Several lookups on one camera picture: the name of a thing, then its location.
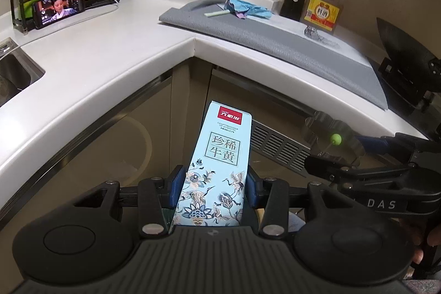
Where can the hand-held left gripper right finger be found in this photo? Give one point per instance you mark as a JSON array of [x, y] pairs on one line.
[[251, 183]]

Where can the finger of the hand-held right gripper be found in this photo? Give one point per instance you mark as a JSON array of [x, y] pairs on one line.
[[344, 170], [377, 144]]

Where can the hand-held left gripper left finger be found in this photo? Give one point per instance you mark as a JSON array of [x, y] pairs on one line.
[[175, 183]]

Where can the light blue floral box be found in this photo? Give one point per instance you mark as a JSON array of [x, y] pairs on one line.
[[220, 156]]

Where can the clear plastic wrapper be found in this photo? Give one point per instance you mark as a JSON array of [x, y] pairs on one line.
[[322, 121]]

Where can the person's right hand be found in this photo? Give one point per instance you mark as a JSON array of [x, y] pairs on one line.
[[418, 252]]

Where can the cabinet vent grille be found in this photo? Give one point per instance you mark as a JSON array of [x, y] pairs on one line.
[[275, 146]]

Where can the beige cabinet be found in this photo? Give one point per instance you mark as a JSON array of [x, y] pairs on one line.
[[137, 128]]

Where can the black wok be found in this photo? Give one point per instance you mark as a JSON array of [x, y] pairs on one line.
[[406, 46]]

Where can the cooking wine jug yellow label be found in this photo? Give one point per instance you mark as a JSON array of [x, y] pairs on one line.
[[322, 13]]

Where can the grey mat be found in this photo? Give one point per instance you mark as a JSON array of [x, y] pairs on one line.
[[275, 39]]

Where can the light green stick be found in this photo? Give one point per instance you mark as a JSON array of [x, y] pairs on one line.
[[215, 13]]

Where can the blue crumpled wrapper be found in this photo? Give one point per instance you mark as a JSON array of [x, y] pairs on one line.
[[248, 8]]

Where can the steel sink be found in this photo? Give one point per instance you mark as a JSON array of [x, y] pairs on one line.
[[13, 73]]

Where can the smartphone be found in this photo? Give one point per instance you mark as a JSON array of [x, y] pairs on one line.
[[58, 8]]

